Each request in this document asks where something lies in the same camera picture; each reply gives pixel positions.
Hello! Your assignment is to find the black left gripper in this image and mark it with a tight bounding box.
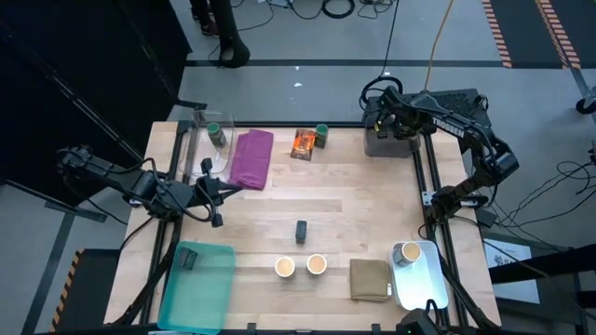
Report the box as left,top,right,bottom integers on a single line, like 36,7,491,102
160,157,244,229

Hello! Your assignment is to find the oregano jar green lid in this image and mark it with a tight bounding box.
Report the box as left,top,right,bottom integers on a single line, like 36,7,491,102
313,123,331,150
206,121,228,149

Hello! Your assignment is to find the green spice tin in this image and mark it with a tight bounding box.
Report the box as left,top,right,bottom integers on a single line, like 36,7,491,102
177,247,199,272

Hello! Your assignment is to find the orange spice packet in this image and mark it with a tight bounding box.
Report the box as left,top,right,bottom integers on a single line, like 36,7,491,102
289,127,318,162

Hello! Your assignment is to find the small dark block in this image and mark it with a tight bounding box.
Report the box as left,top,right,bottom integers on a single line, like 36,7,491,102
293,220,309,246

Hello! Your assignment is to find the paper cup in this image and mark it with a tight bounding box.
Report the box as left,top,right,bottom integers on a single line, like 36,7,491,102
305,252,329,276

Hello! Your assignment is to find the grey translucent bin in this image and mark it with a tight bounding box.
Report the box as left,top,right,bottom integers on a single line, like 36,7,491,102
363,115,423,158

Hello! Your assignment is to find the clear plastic bin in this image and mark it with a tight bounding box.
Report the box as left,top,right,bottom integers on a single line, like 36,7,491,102
187,109,235,179

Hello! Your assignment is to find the purple cloth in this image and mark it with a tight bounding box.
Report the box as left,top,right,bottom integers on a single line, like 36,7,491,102
226,128,276,192

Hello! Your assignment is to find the teal plastic tray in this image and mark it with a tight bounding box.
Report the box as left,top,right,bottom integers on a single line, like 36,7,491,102
156,239,237,335

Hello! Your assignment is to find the black power adapter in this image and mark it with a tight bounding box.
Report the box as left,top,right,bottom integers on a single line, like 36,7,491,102
474,207,498,229

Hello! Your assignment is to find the black hazard-striped platform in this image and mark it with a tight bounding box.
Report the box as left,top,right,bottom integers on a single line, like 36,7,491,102
48,248,123,334

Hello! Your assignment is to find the tan cloth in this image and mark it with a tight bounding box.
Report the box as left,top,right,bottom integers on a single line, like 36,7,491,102
348,258,392,303

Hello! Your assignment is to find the white paper sheet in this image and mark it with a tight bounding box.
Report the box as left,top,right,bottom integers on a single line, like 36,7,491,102
482,236,542,305

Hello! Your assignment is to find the white plastic tray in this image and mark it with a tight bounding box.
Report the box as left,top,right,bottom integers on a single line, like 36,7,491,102
386,239,450,312

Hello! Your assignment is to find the black caster wheel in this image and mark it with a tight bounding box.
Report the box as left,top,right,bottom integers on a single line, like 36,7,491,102
575,95,596,115

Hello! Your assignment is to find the black device green light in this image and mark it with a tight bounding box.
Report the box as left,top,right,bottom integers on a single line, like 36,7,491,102
395,300,452,335

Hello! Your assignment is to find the black metal beam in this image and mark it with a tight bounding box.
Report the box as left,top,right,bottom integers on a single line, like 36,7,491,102
488,244,596,285

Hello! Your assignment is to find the black looped floor cable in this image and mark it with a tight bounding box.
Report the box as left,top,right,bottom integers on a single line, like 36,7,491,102
359,74,404,108

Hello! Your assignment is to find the yellow hanging cable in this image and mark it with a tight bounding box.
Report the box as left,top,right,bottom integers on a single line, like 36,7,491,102
421,0,455,92

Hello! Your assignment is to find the black aluminium table frame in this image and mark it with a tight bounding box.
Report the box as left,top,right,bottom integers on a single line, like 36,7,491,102
106,119,502,335

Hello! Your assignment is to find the black coiled cable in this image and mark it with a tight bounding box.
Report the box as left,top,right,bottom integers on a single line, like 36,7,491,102
321,0,357,20

